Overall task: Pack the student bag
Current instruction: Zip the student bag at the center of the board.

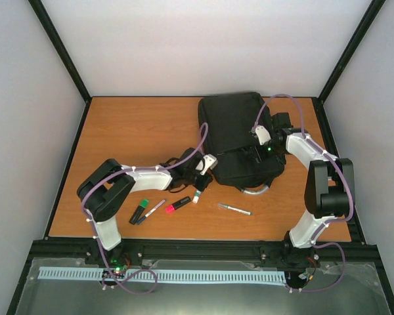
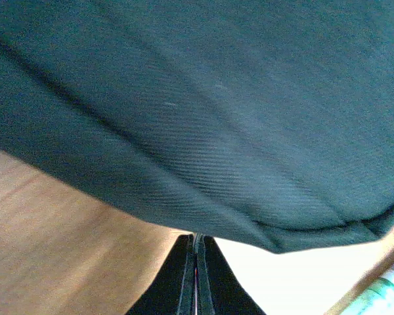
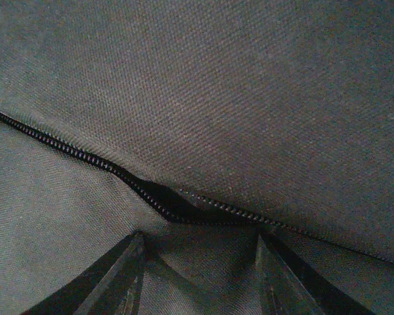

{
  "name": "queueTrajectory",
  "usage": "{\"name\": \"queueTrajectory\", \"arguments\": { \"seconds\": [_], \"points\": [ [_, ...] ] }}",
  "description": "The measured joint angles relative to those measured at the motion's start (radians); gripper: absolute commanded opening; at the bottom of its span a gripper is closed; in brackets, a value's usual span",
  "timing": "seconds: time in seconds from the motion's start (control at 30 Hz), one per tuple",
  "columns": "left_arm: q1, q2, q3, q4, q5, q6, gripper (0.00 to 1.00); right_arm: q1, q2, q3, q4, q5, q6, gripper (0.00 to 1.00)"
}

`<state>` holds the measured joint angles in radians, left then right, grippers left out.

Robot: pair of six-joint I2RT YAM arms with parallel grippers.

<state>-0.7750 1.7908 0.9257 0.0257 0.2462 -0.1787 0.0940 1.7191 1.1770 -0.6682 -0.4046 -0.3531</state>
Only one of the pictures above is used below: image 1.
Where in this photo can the blue white marker pen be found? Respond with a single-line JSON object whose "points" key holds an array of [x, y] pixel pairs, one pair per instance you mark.
{"points": [[143, 217]]}

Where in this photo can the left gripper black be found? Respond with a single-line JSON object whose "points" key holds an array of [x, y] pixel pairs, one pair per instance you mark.
{"points": [[207, 180]]}

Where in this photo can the green black highlighter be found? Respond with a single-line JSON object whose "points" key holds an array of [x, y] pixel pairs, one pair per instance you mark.
{"points": [[138, 211]]}

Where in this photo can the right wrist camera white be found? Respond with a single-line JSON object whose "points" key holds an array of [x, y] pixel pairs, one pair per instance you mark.
{"points": [[261, 134]]}

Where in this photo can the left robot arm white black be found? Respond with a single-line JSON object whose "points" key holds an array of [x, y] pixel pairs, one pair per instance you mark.
{"points": [[103, 193]]}

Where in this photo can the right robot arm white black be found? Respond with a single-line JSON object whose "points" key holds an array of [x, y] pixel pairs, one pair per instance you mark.
{"points": [[329, 195]]}

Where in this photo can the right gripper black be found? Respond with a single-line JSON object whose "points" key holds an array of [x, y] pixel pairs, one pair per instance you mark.
{"points": [[259, 155]]}

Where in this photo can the left black frame post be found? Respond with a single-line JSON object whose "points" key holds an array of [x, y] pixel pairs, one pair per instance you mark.
{"points": [[60, 48]]}

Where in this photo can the pink black highlighter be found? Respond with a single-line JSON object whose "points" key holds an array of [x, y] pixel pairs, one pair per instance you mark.
{"points": [[177, 205]]}

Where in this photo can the white glue stick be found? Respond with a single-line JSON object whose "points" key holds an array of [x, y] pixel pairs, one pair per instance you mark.
{"points": [[196, 196]]}

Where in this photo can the right black frame post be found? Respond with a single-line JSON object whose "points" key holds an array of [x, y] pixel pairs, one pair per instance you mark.
{"points": [[358, 35]]}

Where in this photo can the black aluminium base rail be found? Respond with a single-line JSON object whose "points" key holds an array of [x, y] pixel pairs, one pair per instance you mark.
{"points": [[266, 254]]}

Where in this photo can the silver white pen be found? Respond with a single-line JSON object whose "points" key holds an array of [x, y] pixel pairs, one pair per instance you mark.
{"points": [[238, 210]]}

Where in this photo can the light blue cable duct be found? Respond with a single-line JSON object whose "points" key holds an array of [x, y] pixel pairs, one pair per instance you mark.
{"points": [[164, 276]]}

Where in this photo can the black frame post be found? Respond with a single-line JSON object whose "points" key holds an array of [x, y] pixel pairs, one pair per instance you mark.
{"points": [[60, 48], [358, 35]]}

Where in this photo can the black student backpack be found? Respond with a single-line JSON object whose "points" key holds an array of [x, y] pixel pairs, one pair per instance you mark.
{"points": [[230, 119]]}

